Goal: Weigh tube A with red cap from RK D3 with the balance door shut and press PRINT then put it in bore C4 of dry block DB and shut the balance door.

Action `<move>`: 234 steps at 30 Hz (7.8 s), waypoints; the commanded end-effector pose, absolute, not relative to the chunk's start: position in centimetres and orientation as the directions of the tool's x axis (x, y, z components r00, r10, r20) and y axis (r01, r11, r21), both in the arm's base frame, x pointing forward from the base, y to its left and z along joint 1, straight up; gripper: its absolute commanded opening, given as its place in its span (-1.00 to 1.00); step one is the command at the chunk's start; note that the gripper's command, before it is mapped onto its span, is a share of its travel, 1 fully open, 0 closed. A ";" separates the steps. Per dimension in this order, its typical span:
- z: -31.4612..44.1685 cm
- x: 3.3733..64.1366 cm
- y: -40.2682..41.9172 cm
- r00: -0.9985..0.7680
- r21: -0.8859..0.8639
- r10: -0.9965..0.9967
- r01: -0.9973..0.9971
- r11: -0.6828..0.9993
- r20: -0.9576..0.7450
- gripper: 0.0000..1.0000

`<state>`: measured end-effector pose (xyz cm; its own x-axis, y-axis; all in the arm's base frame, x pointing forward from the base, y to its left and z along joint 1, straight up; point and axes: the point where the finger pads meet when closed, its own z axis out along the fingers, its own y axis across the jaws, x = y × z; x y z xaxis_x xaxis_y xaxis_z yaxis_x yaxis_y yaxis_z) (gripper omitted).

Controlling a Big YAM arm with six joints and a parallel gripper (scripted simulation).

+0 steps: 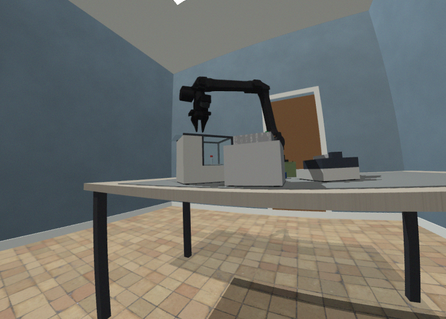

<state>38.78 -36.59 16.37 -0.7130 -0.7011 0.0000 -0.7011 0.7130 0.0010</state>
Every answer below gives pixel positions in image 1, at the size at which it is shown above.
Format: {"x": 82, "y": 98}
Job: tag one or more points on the grey bench mat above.
{"x": 393, "y": 180}

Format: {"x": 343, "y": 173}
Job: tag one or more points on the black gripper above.
{"x": 199, "y": 115}

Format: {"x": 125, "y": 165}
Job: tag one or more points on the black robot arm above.
{"x": 202, "y": 101}

